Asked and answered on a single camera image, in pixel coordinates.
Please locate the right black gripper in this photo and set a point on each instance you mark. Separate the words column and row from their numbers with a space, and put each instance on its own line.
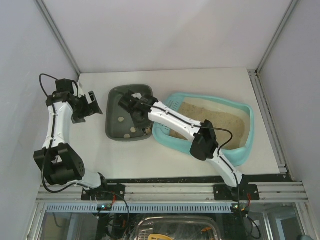
column 145, row 125

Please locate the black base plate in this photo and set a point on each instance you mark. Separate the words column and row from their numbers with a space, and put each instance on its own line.
column 223, row 192
column 108, row 192

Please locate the clear plastic tub below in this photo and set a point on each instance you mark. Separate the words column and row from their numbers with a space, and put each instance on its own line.
column 177, row 227

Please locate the aluminium front rail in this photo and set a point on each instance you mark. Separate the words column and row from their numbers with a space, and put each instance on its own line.
column 265, row 192

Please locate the blue slotted cable duct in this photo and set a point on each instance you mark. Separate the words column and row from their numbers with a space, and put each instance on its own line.
column 140, row 208

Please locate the dark grey plastic bin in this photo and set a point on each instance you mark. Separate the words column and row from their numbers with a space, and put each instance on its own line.
column 116, row 130

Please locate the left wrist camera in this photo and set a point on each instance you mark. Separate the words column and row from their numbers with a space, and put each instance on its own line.
column 64, row 85

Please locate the beige cat litter sand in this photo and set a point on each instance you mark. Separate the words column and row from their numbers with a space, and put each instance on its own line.
column 218, row 119

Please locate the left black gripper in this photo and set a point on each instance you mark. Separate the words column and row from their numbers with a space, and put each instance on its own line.
column 88, row 105

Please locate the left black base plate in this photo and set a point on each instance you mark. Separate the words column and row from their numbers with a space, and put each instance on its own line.
column 108, row 192

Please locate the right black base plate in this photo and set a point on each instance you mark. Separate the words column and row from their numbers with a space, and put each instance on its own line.
column 223, row 192

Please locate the teal cat litter box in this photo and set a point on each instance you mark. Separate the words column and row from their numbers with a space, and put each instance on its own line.
column 170, row 138

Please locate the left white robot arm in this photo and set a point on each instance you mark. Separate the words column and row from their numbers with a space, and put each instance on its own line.
column 57, row 160

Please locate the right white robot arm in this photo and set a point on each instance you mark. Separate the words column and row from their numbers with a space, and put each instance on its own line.
column 195, row 132

